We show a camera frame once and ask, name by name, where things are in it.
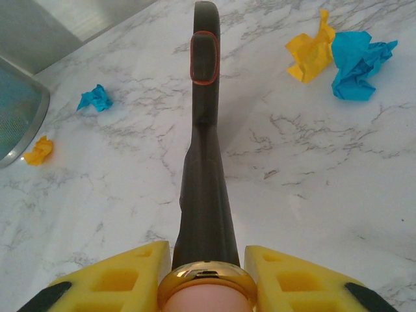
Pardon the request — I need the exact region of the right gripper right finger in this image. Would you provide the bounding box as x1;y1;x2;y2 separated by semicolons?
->
244;245;400;312

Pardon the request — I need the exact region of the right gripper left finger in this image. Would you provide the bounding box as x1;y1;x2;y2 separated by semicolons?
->
16;240;172;312

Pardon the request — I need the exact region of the dark brown hand brush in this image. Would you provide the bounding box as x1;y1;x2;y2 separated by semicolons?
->
157;0;258;312

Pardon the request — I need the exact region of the yellow paper scrap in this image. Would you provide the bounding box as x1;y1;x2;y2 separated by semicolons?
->
23;135;55;166
285;8;336;85

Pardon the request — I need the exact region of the blue paper scrap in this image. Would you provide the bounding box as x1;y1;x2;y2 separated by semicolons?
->
331;31;399;102
76;83;114;113

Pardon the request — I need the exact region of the grey mesh trash bin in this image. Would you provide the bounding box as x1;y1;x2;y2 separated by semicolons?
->
0;57;51;170

